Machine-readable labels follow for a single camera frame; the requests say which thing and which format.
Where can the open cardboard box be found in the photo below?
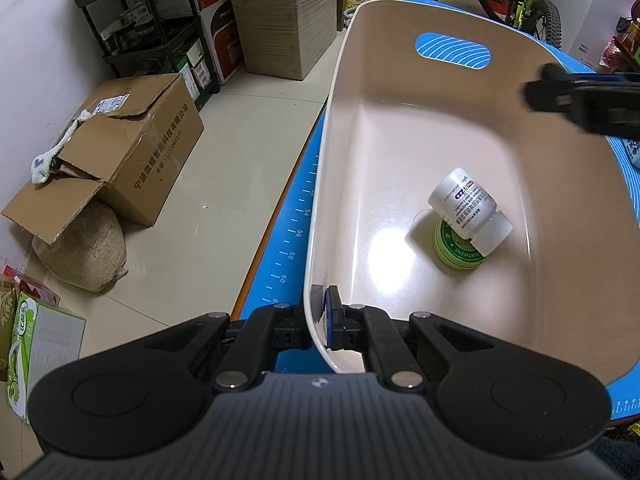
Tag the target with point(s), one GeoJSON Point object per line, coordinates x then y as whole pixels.
{"type": "Point", "coordinates": [150, 150]}

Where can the red patterned package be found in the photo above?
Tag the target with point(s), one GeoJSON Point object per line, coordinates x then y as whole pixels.
{"type": "Point", "coordinates": [30, 287]}

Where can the large white box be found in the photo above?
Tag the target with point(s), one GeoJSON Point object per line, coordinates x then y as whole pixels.
{"type": "Point", "coordinates": [595, 5]}

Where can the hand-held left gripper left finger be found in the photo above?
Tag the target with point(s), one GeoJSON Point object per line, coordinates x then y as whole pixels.
{"type": "Point", "coordinates": [289, 331]}

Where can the white pill bottle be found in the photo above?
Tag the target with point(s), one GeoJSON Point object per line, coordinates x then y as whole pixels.
{"type": "Point", "coordinates": [467, 205]}

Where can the green and white carton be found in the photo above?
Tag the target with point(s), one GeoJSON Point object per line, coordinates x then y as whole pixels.
{"type": "Point", "coordinates": [46, 345]}

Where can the blue cutting mat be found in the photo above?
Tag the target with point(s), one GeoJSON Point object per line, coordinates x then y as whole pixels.
{"type": "Point", "coordinates": [285, 240]}

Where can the green ointment tin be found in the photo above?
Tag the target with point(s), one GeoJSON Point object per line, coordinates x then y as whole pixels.
{"type": "Point", "coordinates": [457, 252]}

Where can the white rag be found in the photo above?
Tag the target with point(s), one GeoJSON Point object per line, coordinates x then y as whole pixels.
{"type": "Point", "coordinates": [43, 165]}

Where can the colourful snack packets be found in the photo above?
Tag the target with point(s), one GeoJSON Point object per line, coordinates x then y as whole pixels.
{"type": "Point", "coordinates": [625, 45]}

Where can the white printed container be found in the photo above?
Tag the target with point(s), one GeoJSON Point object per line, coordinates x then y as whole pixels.
{"type": "Point", "coordinates": [633, 152]}

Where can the beige plastic basin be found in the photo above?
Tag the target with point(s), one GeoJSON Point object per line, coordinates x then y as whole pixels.
{"type": "Point", "coordinates": [400, 130]}

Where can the large wrapped cardboard box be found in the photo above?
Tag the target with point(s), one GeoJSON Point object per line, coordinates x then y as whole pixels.
{"type": "Point", "coordinates": [285, 30]}

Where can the white and black appliance box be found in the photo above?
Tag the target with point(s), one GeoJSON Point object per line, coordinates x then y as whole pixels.
{"type": "Point", "coordinates": [225, 40]}

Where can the beige woven sack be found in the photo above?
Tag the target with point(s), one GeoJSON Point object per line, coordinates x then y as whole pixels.
{"type": "Point", "coordinates": [85, 255]}

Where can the black shelf rack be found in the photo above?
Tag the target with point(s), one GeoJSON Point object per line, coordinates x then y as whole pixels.
{"type": "Point", "coordinates": [145, 48]}

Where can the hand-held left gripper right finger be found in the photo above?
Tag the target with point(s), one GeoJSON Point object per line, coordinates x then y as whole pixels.
{"type": "Point", "coordinates": [329, 321]}

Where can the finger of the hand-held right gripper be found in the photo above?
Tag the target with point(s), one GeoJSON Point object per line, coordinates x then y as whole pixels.
{"type": "Point", "coordinates": [580, 105]}
{"type": "Point", "coordinates": [590, 69]}

